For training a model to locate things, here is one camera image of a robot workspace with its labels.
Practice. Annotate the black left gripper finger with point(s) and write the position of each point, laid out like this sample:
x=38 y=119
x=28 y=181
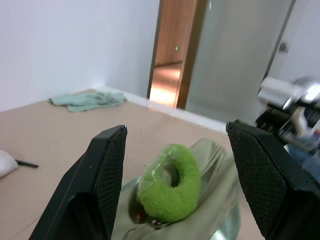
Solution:
x=82 y=190

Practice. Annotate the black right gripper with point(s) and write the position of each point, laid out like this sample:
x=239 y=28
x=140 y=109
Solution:
x=273 y=121

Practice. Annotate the blue fabric object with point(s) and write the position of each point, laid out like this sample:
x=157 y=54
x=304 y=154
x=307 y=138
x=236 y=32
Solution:
x=303 y=156

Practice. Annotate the black pen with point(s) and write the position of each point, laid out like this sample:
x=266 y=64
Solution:
x=26 y=163

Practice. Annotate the white rounded object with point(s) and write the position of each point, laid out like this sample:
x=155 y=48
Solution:
x=5 y=163

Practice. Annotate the teal cloth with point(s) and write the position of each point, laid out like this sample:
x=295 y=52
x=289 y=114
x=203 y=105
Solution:
x=82 y=101

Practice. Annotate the frosted glass door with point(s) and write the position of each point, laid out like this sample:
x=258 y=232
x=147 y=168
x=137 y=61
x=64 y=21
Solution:
x=230 y=62

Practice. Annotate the wooden door frame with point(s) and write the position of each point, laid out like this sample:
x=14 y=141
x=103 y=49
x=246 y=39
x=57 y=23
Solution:
x=190 y=52

